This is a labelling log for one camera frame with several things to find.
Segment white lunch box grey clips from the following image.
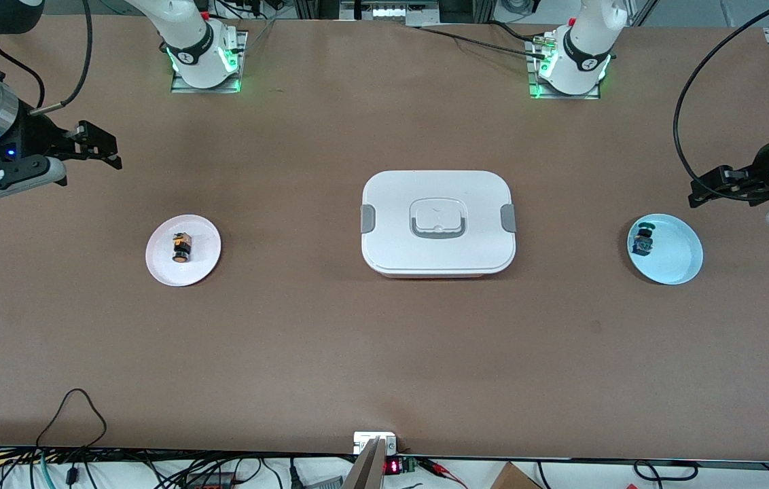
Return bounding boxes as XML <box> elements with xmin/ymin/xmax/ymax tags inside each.
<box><xmin>360</xmin><ymin>170</ymin><xmax>517</xmax><ymax>279</ymax></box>

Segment light blue round plate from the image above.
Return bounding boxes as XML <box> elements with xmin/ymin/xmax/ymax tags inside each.
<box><xmin>626</xmin><ymin>213</ymin><xmax>704</xmax><ymax>286</ymax></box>

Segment pink round plate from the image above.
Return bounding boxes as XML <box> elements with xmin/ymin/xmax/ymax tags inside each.
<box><xmin>145</xmin><ymin>214</ymin><xmax>222</xmax><ymax>287</ymax></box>

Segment metal control unit with lights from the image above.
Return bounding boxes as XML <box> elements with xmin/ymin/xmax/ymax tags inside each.
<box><xmin>339</xmin><ymin>0</ymin><xmax>441</xmax><ymax>28</ymax></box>

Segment brown cardboard piece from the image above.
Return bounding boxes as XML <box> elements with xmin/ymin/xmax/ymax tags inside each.
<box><xmin>490</xmin><ymin>462</ymin><xmax>543</xmax><ymax>489</ymax></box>

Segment black hub with red ports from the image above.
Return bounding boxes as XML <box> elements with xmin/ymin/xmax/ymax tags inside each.
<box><xmin>184</xmin><ymin>472</ymin><xmax>239</xmax><ymax>489</ymax></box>

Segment red and black clip leads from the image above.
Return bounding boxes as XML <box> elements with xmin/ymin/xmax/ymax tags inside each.
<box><xmin>418</xmin><ymin>458</ymin><xmax>468</xmax><ymax>488</ymax></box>

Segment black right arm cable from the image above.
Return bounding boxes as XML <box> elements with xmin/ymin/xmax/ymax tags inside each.
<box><xmin>0</xmin><ymin>34</ymin><xmax>46</xmax><ymax>109</ymax></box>
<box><xmin>30</xmin><ymin>0</ymin><xmax>94</xmax><ymax>115</ymax></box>

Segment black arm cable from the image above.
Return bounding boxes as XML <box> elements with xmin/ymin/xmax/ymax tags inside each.
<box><xmin>30</xmin><ymin>0</ymin><xmax>94</xmax><ymax>115</ymax></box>
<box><xmin>0</xmin><ymin>34</ymin><xmax>46</xmax><ymax>109</ymax></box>
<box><xmin>673</xmin><ymin>0</ymin><xmax>769</xmax><ymax>199</ymax></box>

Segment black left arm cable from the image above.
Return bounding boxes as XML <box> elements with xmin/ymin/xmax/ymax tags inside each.
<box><xmin>673</xmin><ymin>0</ymin><xmax>769</xmax><ymax>199</ymax></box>

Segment green push-button switch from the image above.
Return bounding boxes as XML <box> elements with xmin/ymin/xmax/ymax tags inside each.
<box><xmin>631</xmin><ymin>222</ymin><xmax>657</xmax><ymax>257</ymax></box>

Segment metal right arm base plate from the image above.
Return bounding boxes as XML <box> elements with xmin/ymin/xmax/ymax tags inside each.
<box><xmin>171</xmin><ymin>30</ymin><xmax>249</xmax><ymax>94</ymax></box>

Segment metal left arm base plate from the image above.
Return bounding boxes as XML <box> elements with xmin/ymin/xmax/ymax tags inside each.
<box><xmin>527</xmin><ymin>35</ymin><xmax>603</xmax><ymax>101</ymax></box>

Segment thin black looped cable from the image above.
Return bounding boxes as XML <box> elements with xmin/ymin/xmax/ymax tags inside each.
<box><xmin>35</xmin><ymin>388</ymin><xmax>108</xmax><ymax>449</ymax></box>

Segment short black base cable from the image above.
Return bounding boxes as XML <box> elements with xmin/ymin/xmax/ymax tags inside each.
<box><xmin>490</xmin><ymin>20</ymin><xmax>545</xmax><ymax>45</ymax></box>

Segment long black base cable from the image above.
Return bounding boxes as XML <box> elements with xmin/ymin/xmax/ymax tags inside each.
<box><xmin>408</xmin><ymin>26</ymin><xmax>545</xmax><ymax>58</ymax></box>

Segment black cable at table edge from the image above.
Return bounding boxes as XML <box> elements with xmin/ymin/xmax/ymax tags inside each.
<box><xmin>632</xmin><ymin>460</ymin><xmax>699</xmax><ymax>482</ymax></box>

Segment small white switch box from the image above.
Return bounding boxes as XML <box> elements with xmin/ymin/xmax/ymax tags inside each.
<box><xmin>353</xmin><ymin>432</ymin><xmax>398</xmax><ymax>456</ymax></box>

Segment grey camera mounting pole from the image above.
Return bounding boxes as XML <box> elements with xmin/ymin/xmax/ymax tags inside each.
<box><xmin>342</xmin><ymin>437</ymin><xmax>387</xmax><ymax>489</ymax></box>

